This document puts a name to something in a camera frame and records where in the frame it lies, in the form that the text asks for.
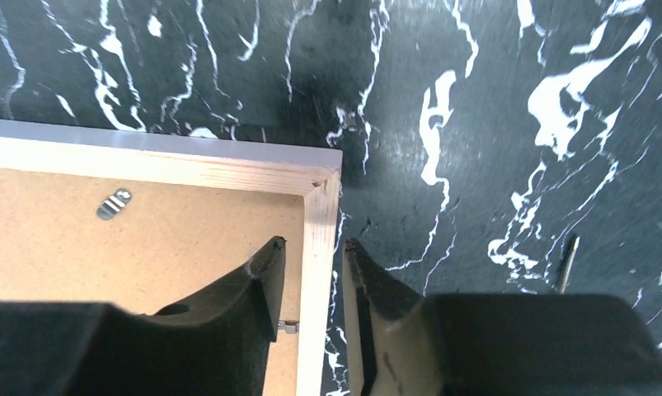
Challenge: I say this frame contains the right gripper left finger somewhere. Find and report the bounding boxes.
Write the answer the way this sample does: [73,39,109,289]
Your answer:
[0,236,285,395]

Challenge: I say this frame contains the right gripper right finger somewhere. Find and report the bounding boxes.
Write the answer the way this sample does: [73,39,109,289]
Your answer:
[342,238,662,395]

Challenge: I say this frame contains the white wooden photo frame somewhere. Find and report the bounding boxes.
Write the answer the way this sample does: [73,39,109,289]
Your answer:
[0,120,342,395]

